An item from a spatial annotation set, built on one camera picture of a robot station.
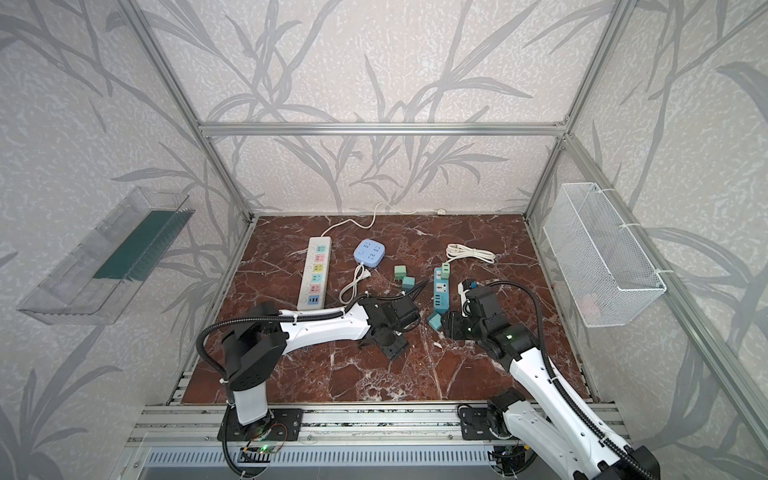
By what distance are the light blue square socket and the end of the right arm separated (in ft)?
1.40

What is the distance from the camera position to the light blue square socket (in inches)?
42.0

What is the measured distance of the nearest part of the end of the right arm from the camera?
0.54m
